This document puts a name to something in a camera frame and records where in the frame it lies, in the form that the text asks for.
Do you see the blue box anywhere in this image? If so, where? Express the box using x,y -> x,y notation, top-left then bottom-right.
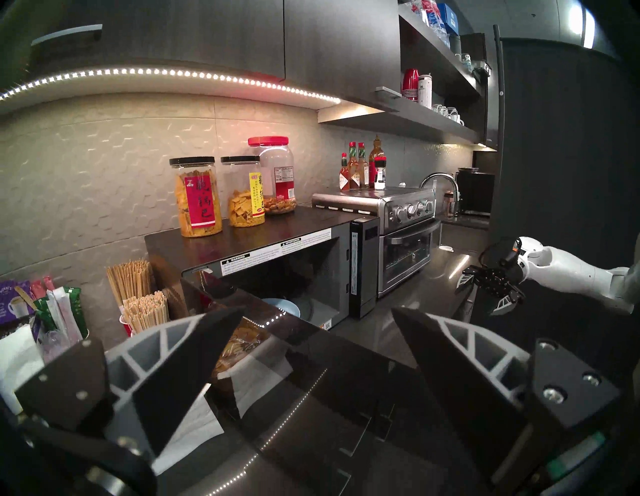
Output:
434,1 -> 459,37

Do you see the snack jar with yellow label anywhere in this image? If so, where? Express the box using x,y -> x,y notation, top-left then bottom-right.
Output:
220,155 -> 266,228

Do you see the black glass microwave door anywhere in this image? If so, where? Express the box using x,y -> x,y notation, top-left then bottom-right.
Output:
180,270 -> 482,496

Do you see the red cup with sachets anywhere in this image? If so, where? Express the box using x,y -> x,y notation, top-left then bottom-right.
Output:
29,276 -> 91,347

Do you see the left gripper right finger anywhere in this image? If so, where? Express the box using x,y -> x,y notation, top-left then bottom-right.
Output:
391,307 -> 622,495

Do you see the large Tabasco sauce bottle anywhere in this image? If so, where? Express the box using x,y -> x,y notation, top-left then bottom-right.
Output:
368,135 -> 387,190

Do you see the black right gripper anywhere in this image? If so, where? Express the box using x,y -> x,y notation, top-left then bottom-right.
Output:
461,259 -> 527,317

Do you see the white paper sheet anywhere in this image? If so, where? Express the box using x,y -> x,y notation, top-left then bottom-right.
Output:
151,382 -> 227,477

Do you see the black countertop appliance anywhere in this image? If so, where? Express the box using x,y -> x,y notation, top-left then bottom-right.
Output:
456,167 -> 496,217

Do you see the clear plastic bag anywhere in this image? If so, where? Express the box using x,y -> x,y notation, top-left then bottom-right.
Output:
39,329 -> 72,363

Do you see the stainless steel toaster oven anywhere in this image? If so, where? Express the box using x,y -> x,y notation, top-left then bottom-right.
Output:
312,186 -> 442,299

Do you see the LED light strip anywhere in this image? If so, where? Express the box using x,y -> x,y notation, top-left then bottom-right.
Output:
0,67 -> 342,107

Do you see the clear jar with red lid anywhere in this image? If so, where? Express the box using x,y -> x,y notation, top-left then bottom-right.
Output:
248,136 -> 297,216

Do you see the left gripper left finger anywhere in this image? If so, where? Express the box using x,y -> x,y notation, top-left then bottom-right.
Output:
15,305 -> 248,458

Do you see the chrome sink faucet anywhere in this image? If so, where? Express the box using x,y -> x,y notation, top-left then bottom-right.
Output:
420,173 -> 461,217

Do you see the snack jar with red label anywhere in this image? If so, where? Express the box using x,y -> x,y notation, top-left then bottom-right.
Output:
169,156 -> 224,238

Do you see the dark upper cabinet unit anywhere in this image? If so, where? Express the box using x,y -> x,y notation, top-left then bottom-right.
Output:
0,0 -> 402,110

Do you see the row of clear glasses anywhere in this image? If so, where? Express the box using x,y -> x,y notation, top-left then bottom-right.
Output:
432,104 -> 466,127

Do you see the light blue plate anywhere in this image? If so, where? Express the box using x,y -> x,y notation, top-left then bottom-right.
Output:
260,298 -> 302,321

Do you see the wooden stirrer bundle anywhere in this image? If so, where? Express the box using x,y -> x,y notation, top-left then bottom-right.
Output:
105,259 -> 154,307
121,291 -> 171,335

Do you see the silver cabinet door handle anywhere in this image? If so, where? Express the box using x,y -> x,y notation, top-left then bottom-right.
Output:
30,24 -> 104,47

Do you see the purple tea pouch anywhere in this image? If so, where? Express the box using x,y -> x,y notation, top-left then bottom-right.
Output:
0,279 -> 35,327

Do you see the white crumpled paper bag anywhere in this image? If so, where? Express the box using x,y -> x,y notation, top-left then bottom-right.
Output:
0,324 -> 47,417

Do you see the dark wall shelf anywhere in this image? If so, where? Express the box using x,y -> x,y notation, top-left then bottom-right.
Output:
397,0 -> 489,97
317,86 -> 484,147

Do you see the pile of yellow snack packets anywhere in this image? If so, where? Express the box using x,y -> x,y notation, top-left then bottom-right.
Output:
211,319 -> 269,382

